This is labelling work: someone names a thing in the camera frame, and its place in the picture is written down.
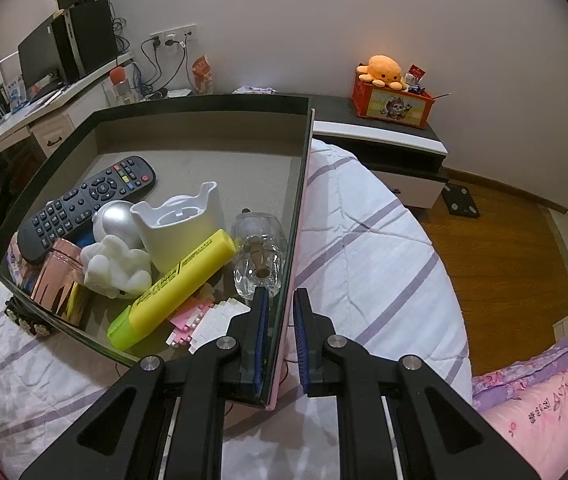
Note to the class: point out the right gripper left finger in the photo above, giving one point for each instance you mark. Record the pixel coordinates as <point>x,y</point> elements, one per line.
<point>165,415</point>

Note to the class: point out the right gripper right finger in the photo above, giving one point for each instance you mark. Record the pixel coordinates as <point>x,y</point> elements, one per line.
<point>396,419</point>

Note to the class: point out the pink kitty block figure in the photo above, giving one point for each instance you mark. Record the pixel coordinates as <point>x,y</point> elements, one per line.
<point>202,318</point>

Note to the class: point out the white silver ball toy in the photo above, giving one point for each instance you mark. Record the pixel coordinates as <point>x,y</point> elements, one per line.
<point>116,265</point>

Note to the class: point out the yellow highlighter marker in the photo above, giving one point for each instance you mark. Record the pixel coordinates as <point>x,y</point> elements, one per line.
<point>157,304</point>

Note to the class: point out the white cat-ear cup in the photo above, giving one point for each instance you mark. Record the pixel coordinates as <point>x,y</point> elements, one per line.
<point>171,231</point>

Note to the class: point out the black remote control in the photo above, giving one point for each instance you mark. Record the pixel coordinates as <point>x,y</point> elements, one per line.
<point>61,219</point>

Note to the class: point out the clear glass bottle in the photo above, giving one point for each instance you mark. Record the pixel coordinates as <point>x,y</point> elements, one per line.
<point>261,249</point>

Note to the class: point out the pink black storage box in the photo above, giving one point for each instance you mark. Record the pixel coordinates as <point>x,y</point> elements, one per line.
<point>193,164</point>

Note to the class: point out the blue rectangular small box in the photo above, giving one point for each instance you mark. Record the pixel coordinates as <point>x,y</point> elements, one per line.
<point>22,273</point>

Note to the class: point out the pink bedding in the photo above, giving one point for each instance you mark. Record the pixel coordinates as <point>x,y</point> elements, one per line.
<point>527,403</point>

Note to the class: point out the striped white tablecloth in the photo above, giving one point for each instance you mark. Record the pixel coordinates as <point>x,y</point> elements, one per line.
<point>365,263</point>

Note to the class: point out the black floor scale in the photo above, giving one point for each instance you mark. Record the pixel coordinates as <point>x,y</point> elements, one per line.
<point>459,202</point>

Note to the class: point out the black white tv cabinet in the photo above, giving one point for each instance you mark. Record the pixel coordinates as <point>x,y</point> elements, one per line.
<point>407,159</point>

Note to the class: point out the white computer desk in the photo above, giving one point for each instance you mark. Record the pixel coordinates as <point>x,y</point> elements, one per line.
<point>51,120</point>

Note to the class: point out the red cartoon storage crate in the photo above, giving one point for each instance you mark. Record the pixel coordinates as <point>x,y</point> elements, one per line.
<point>406,108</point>

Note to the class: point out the orange-lid water bottle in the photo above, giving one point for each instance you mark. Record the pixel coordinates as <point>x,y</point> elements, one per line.
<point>122,88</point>

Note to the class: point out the orange octopus plush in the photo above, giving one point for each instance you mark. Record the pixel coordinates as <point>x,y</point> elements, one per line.
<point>382,71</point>

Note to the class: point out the white tissue pack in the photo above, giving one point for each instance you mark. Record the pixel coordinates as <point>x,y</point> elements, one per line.
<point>262,91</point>

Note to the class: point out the orange snack bag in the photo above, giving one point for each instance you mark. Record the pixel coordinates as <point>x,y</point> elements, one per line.
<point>203,78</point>

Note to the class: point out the black computer monitor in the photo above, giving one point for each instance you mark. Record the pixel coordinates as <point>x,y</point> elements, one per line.
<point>40,62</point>

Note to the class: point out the black computer tower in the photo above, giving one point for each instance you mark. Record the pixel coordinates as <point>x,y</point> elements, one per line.
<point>84,39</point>

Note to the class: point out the white wall power strip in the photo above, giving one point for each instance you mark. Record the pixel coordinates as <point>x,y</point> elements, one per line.
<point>177,35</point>

